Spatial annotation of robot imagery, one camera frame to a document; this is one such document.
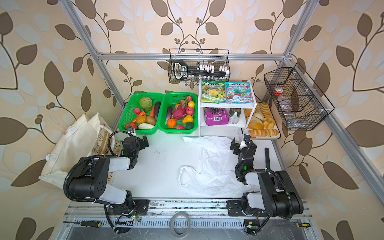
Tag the dark green avocado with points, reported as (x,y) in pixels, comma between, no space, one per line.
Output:
(189,126)

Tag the green handled tool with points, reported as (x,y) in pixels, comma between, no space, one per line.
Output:
(267,158)

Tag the small purple eggplant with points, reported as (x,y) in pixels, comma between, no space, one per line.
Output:
(169,113)

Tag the white two-tier shelf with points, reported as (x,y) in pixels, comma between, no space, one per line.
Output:
(230,129)

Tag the cream canvas tote bag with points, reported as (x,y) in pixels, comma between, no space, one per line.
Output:
(86,137)

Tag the yellow green snack bag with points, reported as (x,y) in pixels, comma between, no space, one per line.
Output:
(213,92)

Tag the yellow pear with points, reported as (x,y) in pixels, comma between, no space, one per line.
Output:
(188,119)

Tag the back black wire basket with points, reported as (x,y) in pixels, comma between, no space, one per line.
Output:
(217,57)

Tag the green cabbage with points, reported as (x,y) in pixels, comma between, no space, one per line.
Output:
(146,103)

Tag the tray of bread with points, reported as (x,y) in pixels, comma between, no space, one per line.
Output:
(261,123)

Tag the roll of clear tape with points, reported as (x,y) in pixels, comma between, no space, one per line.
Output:
(180,220)

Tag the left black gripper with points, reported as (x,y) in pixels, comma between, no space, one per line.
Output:
(132,141)

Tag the green white drink can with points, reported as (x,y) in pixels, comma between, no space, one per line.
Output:
(234,116)

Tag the orange fruit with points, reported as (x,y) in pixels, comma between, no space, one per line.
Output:
(171,123)

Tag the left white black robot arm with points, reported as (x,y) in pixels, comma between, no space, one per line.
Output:
(87,181)

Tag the white plastic grocery bag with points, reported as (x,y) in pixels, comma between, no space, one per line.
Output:
(213,174)

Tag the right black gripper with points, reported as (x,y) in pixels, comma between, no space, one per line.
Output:
(243,147)

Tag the brown potato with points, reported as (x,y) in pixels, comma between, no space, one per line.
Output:
(150,120)

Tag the white radish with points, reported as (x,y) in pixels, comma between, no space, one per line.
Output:
(145,126)

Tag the teal red snack bag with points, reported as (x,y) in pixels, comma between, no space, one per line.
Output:
(238,93)

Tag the dark purple eggplant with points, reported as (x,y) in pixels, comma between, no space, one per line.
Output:
(157,109)

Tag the pink dragon fruit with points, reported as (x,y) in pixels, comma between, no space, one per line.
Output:
(180,110)

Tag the black wire basket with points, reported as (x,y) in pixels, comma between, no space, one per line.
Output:
(217,57)
(300,101)

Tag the left green plastic basket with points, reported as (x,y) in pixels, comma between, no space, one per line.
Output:
(134,115)

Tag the purple snack bag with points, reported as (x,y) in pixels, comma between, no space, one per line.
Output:
(216,116)

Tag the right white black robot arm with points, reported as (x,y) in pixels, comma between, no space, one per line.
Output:
(277,195)

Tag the yellow lemon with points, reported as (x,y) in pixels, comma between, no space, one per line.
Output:
(191,104)

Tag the yellow black screwdriver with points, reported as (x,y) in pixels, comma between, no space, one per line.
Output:
(303,225)
(87,224)

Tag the right black wire basket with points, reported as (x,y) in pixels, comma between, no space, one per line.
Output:
(300,101)

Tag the left yellow black screwdriver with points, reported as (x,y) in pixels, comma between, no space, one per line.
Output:
(87,224)

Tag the red apple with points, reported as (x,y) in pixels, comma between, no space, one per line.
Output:
(190,111)

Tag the right yellow black screwdriver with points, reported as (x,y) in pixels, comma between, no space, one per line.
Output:
(303,225)

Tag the right green plastic basket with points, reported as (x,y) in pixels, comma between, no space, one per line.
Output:
(173,100)

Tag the black barcode scanner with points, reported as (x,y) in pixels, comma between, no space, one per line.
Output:
(182,71)

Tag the green plastic basket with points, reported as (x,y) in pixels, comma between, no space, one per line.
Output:
(173,100)
(134,115)

